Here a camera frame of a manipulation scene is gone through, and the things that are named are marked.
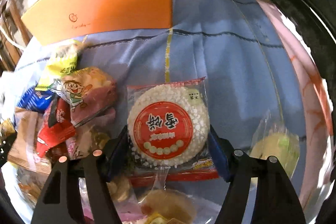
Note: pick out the round rice cracker red packet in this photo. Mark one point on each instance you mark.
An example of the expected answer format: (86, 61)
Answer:
(168, 126)

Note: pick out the clear packet brown pastry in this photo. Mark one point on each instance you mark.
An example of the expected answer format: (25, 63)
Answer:
(162, 205)

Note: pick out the cartoon boy snack packet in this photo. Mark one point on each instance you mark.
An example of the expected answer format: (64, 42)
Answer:
(89, 91)

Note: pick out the yellow green snack packet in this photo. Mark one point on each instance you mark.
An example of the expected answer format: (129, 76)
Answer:
(62, 62)

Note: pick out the orange cardboard snack box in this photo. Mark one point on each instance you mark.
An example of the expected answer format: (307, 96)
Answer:
(51, 21)

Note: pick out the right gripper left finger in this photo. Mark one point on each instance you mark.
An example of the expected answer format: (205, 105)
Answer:
(60, 200)

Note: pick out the blue snack packet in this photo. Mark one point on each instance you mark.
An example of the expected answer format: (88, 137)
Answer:
(34, 100)

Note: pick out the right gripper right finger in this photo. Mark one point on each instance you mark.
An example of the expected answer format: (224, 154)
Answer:
(276, 200)

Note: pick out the red snack packet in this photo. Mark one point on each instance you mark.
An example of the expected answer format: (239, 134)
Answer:
(56, 127)

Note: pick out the blue cloth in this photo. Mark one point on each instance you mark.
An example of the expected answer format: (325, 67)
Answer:
(232, 43)

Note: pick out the clear packet pale pastry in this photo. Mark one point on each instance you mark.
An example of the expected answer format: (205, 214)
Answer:
(272, 138)

